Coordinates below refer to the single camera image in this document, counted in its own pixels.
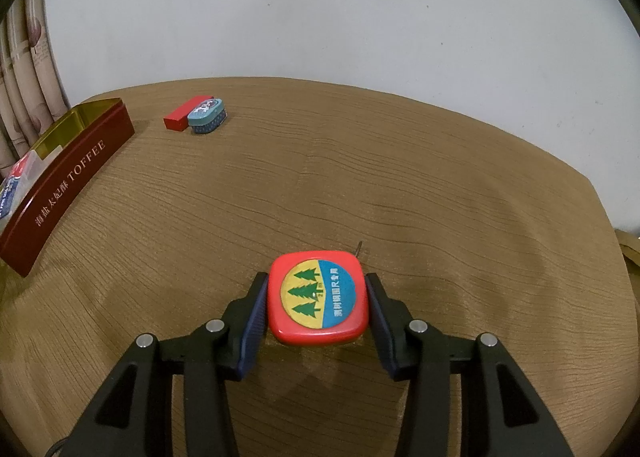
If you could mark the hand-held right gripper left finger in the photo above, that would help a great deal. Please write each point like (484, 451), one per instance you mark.
(252, 324)

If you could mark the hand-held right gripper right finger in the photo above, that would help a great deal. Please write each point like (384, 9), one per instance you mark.
(382, 327)

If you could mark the red tape measure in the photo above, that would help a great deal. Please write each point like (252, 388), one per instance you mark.
(317, 299)

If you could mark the red and gold tin box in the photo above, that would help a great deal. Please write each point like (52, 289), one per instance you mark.
(75, 177)

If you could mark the clear box with blue label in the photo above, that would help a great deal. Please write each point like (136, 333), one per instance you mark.
(12, 192)

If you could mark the small blue oval tin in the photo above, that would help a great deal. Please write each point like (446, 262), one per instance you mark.
(207, 116)

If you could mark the red rectangular block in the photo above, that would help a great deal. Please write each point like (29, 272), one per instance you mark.
(175, 121)

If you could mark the beige patterned curtain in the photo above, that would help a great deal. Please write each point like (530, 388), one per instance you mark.
(25, 77)

